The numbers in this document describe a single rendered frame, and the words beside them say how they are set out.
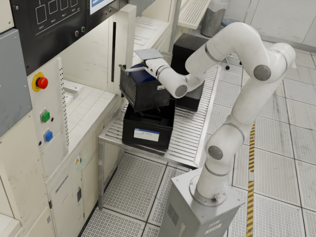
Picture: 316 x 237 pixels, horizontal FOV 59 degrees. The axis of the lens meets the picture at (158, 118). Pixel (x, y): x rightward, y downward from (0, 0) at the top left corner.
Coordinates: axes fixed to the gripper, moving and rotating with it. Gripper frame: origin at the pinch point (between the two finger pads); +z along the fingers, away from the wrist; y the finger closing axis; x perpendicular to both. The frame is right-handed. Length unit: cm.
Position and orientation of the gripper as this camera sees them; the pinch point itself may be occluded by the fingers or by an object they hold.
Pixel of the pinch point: (148, 57)
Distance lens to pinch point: 143.6
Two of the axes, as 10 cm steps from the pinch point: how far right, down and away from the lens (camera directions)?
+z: -4.7, -6.0, 6.5
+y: 8.7, -2.1, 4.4
